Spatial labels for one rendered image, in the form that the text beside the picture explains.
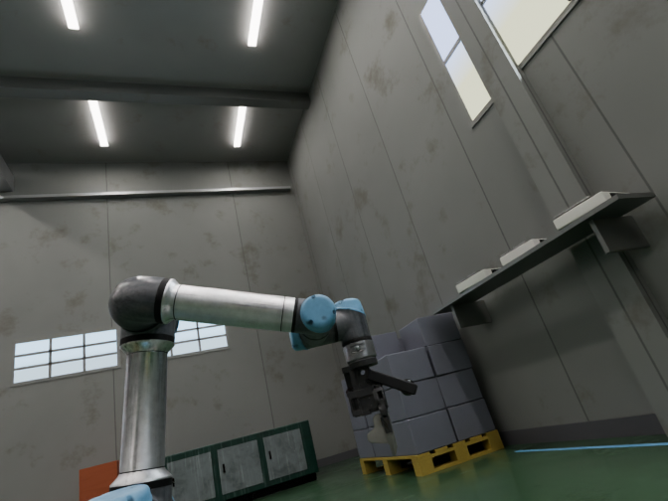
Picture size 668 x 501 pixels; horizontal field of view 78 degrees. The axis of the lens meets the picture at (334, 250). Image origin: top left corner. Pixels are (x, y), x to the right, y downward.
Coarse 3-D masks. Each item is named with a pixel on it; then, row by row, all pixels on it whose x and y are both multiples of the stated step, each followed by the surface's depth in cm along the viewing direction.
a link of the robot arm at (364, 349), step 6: (360, 342) 97; (366, 342) 98; (372, 342) 99; (348, 348) 98; (354, 348) 97; (360, 348) 97; (366, 348) 97; (372, 348) 98; (348, 354) 97; (354, 354) 96; (360, 354) 96; (366, 354) 96; (372, 354) 97; (348, 360) 97; (354, 360) 96; (360, 360) 96
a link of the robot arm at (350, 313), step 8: (336, 304) 102; (344, 304) 101; (352, 304) 101; (360, 304) 102; (336, 312) 101; (344, 312) 100; (352, 312) 100; (360, 312) 101; (336, 320) 99; (344, 320) 99; (352, 320) 99; (360, 320) 100; (344, 328) 98; (352, 328) 98; (360, 328) 99; (368, 328) 101; (344, 336) 99; (352, 336) 98; (360, 336) 98; (368, 336) 99; (344, 344) 99
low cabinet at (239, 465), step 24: (264, 432) 527; (288, 432) 535; (168, 456) 485; (192, 456) 491; (216, 456) 499; (240, 456) 506; (264, 456) 515; (288, 456) 523; (312, 456) 532; (192, 480) 481; (216, 480) 488; (240, 480) 495; (264, 480) 503; (288, 480) 511; (312, 480) 523
